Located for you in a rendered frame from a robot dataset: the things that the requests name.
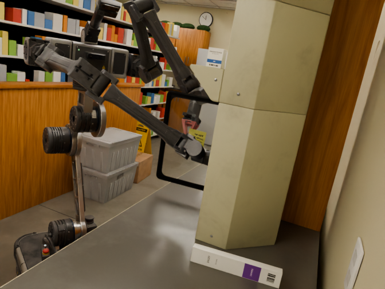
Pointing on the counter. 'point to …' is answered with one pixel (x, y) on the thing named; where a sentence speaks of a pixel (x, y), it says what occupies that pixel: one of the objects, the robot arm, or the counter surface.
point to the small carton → (216, 58)
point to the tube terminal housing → (259, 121)
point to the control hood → (209, 79)
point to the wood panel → (331, 109)
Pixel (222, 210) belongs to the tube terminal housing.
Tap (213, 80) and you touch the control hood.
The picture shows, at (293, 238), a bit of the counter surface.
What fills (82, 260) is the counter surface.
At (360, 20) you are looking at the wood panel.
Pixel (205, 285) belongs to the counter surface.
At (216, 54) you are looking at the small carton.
